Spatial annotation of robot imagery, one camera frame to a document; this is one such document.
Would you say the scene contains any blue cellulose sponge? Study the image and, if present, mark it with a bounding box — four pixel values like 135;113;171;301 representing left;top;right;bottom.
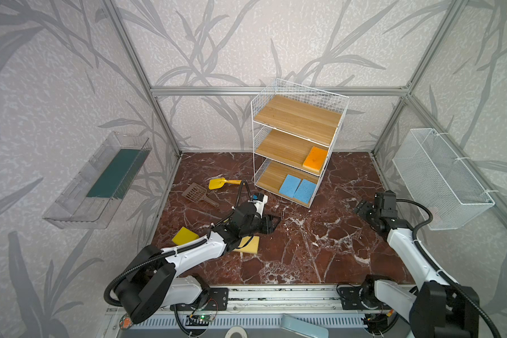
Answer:
278;175;301;198
293;179;316;205

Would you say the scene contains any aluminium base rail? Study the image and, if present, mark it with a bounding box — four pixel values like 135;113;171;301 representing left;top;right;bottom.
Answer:
97;283;410;337

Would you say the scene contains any white wire wooden shelf rack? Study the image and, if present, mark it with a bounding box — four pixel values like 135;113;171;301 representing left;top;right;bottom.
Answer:
250;78;350;208

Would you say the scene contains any round red sticker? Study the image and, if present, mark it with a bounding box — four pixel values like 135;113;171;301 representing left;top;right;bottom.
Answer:
118;315;134;330

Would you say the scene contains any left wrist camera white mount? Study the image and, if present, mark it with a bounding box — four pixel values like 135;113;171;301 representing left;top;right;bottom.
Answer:
250;193;268;217

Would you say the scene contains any white wire mesh wall basket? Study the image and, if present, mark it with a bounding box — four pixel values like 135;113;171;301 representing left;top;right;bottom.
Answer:
393;128;495;231

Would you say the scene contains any yellow sponge blue backing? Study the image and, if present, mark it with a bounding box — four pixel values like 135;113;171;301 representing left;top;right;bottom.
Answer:
172;227;200;246

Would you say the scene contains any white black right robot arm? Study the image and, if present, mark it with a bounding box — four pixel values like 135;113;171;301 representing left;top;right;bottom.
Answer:
337;190;480;337

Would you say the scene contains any black corrugated right cable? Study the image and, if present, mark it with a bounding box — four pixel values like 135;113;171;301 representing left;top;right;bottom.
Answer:
394;198;501;338

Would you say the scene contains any yellow plastic scoop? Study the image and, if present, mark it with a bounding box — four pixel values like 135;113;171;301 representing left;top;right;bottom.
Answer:
208;177;242;190

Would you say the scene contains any white tape roll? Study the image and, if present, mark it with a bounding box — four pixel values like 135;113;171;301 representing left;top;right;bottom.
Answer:
225;326;248;338

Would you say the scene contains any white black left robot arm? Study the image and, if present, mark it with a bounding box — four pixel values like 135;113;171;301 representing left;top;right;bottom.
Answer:
104;201;281;324

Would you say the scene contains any black corrugated left cable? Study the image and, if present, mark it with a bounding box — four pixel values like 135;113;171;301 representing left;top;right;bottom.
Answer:
103;180;254;307

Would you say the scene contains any green circuit board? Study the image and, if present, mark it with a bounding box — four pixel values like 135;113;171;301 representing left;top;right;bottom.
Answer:
185;313;217;327

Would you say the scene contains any clear wall tray green pad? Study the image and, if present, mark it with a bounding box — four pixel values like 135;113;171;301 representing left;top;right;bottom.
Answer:
42;132;152;230

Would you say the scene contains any brown slotted litter scoop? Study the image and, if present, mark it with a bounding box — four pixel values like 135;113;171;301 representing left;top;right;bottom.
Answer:
182;183;219;208

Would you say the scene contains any pale yellow sponge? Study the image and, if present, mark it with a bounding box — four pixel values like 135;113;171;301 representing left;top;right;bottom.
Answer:
234;236;260;254

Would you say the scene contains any light blue box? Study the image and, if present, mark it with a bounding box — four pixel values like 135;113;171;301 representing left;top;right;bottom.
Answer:
280;315;329;338

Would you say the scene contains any orange scrub sponge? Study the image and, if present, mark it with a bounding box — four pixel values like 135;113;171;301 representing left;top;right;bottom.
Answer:
302;146;328;174

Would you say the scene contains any black corrugated cable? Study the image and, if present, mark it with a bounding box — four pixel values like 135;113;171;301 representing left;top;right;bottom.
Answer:
394;198;501;338
103;180;254;307

